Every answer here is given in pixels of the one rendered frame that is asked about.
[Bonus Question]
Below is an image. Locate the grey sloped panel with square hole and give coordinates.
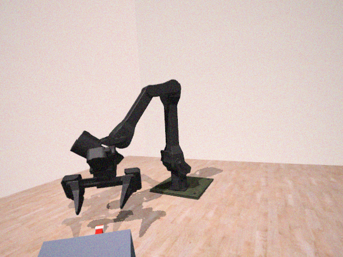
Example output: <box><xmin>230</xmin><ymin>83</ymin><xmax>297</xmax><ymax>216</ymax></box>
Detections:
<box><xmin>37</xmin><ymin>229</ymin><xmax>136</xmax><ymax>257</ymax></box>

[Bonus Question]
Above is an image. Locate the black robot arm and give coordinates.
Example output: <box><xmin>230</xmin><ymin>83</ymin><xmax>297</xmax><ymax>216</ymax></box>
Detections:
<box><xmin>70</xmin><ymin>79</ymin><xmax>191</xmax><ymax>192</ymax></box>

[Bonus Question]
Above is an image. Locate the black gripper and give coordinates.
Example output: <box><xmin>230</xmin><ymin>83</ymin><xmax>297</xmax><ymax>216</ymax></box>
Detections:
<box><xmin>61</xmin><ymin>160</ymin><xmax>141</xmax><ymax>215</ymax></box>

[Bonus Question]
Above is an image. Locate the red square peg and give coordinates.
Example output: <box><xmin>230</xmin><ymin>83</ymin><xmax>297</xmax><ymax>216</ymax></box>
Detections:
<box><xmin>95</xmin><ymin>225</ymin><xmax>105</xmax><ymax>234</ymax></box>

